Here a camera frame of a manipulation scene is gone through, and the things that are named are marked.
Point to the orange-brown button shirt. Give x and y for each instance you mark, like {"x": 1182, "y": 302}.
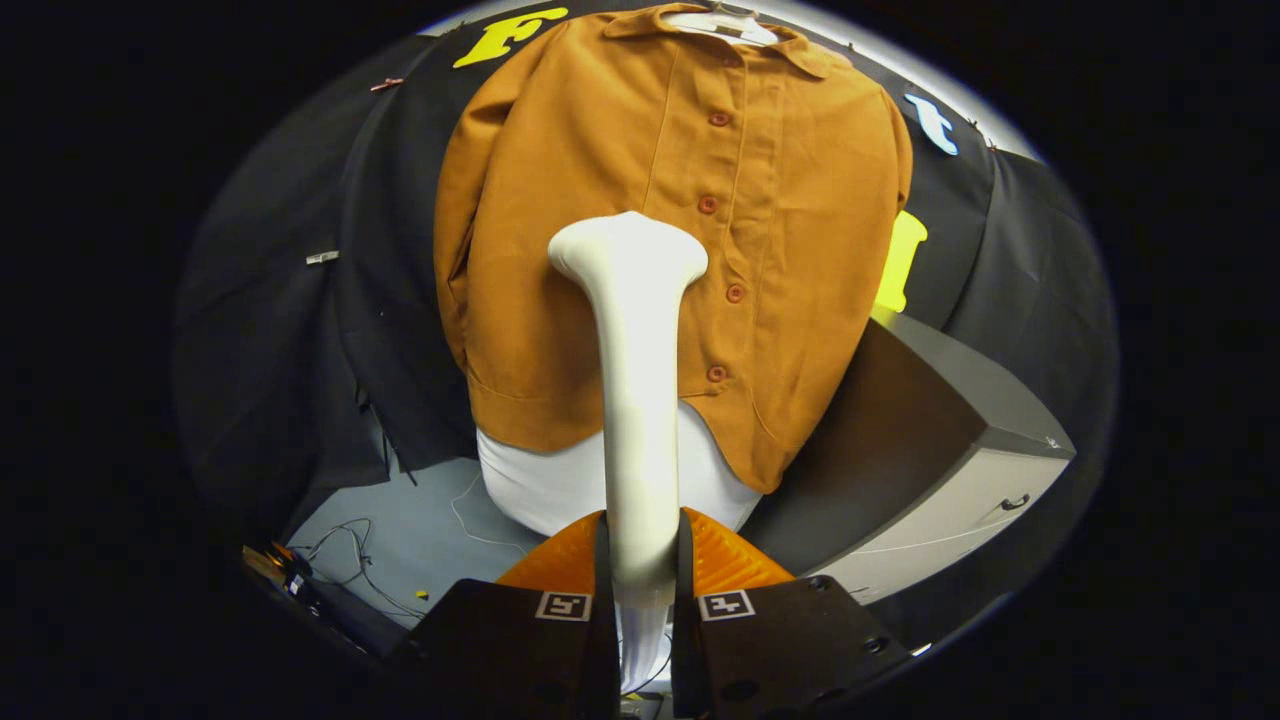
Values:
{"x": 600, "y": 150}

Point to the silver clip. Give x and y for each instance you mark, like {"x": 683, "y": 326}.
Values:
{"x": 322, "y": 257}

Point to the black backdrop cloth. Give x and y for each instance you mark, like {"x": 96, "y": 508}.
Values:
{"x": 300, "y": 330}

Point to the white garment steamer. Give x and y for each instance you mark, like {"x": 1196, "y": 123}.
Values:
{"x": 640, "y": 400}

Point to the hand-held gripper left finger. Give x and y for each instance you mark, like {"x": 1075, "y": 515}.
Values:
{"x": 604, "y": 650}

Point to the reddish clip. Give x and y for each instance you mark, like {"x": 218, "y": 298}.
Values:
{"x": 386, "y": 84}

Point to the white mannequin torso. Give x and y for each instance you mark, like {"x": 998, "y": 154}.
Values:
{"x": 545, "y": 485}

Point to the grey cabinet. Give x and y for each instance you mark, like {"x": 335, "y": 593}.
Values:
{"x": 930, "y": 440}

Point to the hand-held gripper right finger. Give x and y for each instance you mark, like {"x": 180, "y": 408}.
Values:
{"x": 683, "y": 650}

